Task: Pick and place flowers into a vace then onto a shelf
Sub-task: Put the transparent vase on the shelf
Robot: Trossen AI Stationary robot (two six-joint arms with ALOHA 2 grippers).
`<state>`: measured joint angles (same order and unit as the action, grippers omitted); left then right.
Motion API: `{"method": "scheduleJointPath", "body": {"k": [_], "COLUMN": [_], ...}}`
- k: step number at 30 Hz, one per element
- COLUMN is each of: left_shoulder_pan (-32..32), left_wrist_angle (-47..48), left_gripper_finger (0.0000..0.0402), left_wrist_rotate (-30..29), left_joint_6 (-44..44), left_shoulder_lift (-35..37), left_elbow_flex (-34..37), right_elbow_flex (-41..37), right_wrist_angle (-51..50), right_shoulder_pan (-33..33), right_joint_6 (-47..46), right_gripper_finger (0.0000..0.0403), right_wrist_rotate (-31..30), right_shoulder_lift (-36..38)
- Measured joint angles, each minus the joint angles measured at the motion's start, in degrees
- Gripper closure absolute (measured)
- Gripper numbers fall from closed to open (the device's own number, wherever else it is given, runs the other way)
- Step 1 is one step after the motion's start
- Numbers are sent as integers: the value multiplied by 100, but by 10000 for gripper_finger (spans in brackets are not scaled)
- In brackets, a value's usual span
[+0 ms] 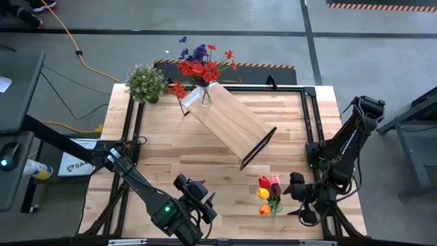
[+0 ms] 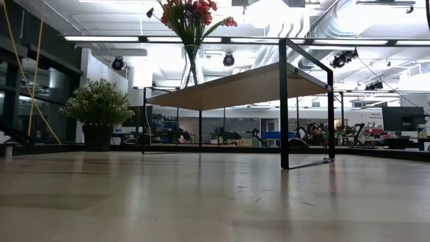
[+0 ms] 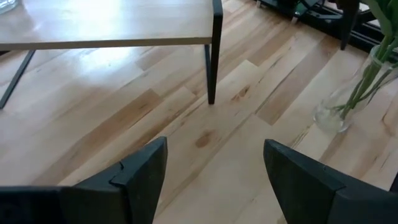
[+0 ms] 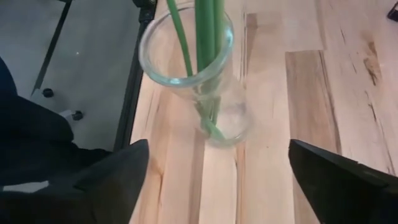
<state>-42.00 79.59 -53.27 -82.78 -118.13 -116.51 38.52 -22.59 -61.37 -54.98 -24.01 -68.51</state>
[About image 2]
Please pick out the blue table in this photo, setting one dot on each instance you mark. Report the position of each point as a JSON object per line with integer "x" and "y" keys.
{"x": 272, "y": 135}

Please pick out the black track light cluster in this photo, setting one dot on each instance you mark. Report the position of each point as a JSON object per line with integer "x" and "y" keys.
{"x": 344, "y": 58}
{"x": 374, "y": 85}

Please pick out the cardboard boxes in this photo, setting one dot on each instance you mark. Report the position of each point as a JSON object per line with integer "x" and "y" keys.
{"x": 240, "y": 142}

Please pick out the black monitor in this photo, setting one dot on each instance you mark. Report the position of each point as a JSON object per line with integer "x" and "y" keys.
{"x": 403, "y": 117}
{"x": 134, "y": 116}

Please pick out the black round ceiling spotlight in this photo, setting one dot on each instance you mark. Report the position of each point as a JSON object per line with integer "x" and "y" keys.
{"x": 117, "y": 63}
{"x": 228, "y": 59}

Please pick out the small background plant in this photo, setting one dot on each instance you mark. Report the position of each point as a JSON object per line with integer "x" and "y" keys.
{"x": 214, "y": 134}

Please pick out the tall glass vase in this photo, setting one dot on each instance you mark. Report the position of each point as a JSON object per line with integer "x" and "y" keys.
{"x": 191, "y": 67}

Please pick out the large red flower bunch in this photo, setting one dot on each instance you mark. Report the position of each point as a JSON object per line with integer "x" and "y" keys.
{"x": 230, "y": 21}

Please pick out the long ceiling light strip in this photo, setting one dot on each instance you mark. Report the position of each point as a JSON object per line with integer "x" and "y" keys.
{"x": 161, "y": 39}
{"x": 349, "y": 42}
{"x": 413, "y": 43}
{"x": 255, "y": 40}
{"x": 100, "y": 38}

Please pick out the wooden shelf black metal frame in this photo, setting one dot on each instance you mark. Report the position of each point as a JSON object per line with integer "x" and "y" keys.
{"x": 242, "y": 87}

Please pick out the black aluminium table frame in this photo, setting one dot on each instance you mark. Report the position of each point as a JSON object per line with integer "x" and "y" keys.
{"x": 50, "y": 148}

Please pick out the small white post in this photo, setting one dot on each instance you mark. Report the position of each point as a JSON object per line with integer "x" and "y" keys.
{"x": 8, "y": 151}

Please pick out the potted green plant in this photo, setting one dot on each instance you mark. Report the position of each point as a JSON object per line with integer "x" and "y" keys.
{"x": 97, "y": 104}

